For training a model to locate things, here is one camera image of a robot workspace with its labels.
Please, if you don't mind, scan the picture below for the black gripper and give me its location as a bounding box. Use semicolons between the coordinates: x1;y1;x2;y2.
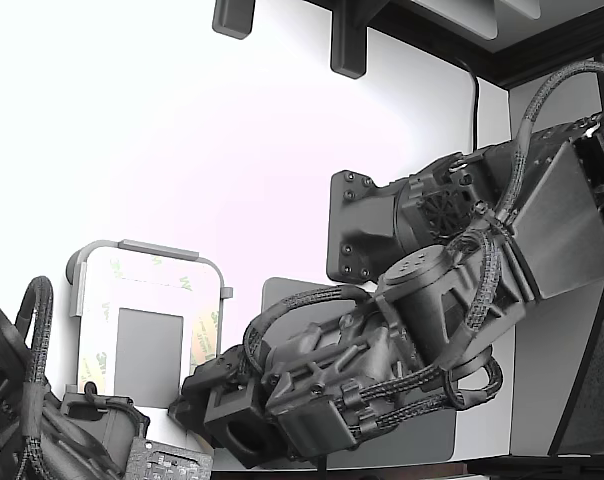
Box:
168;346;257;434

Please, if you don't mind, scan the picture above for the black six-joint robot arm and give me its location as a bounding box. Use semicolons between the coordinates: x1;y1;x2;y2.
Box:
254;112;604;464

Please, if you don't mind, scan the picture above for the dark textured panel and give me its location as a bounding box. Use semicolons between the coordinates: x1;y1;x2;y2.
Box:
125;436;216;480

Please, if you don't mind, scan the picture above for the white framed display panel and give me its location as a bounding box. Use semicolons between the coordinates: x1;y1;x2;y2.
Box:
76;248;222;409

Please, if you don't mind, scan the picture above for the black machine block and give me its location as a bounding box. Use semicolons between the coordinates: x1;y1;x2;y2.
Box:
0;299;151;480

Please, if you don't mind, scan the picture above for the gray flat plate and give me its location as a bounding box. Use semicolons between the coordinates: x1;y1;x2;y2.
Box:
260;277;457;464

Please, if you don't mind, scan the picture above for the gray fixture with round legs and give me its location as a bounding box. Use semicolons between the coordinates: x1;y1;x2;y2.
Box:
64;238;235;409

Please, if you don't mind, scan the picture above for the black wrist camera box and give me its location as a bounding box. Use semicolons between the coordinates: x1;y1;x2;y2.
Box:
203;384;269;470

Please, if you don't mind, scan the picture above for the braided cable bundle to gripper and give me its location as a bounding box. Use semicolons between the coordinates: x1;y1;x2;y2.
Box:
242;284;371;381

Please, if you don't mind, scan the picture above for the black braided cable loop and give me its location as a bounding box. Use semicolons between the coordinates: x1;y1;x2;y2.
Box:
16;274;56;451

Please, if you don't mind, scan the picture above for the braided cable bundle under forearm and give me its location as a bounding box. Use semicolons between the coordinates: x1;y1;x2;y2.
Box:
339;357;504;436

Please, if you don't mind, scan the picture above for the short black bracket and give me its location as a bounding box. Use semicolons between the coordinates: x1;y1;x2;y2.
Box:
211;0;257;40

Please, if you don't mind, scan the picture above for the tall black bracket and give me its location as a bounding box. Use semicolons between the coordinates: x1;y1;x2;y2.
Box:
329;0;369;81

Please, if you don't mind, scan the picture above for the thin black cable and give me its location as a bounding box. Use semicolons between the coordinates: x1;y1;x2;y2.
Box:
451;55;482;152

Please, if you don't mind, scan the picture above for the long braided arm cable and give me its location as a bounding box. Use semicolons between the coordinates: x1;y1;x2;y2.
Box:
494;62;604;226

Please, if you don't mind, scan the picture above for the dark overhead frame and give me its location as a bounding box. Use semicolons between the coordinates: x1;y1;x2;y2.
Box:
306;0;604;91

